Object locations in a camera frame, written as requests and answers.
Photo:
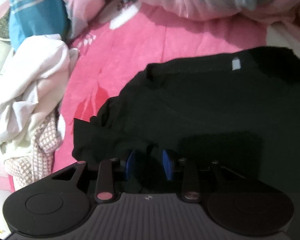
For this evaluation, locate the blue patterned quilt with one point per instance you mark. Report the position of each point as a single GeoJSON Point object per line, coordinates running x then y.
{"type": "Point", "coordinates": [36, 17]}

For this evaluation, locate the beige houndstooth garment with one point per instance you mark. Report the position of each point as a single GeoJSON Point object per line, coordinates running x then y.
{"type": "Point", "coordinates": [38, 162]}

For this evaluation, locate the black t-shirt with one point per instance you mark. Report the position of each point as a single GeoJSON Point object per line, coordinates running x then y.
{"type": "Point", "coordinates": [241, 109]}

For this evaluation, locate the white shirt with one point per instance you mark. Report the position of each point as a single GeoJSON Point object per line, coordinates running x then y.
{"type": "Point", "coordinates": [32, 83]}

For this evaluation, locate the dark floral pillow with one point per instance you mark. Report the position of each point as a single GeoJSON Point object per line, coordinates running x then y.
{"type": "Point", "coordinates": [4, 31]}

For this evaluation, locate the cream fleece garment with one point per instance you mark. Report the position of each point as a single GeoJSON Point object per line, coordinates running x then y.
{"type": "Point", "coordinates": [16, 149]}

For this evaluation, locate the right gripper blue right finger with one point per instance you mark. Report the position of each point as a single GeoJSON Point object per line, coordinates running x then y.
{"type": "Point", "coordinates": [181, 176]}

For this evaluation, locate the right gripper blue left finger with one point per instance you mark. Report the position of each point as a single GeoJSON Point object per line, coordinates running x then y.
{"type": "Point", "coordinates": [112, 174]}

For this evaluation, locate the pink floral bed blanket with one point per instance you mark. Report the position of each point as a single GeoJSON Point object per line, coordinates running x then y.
{"type": "Point", "coordinates": [120, 43]}

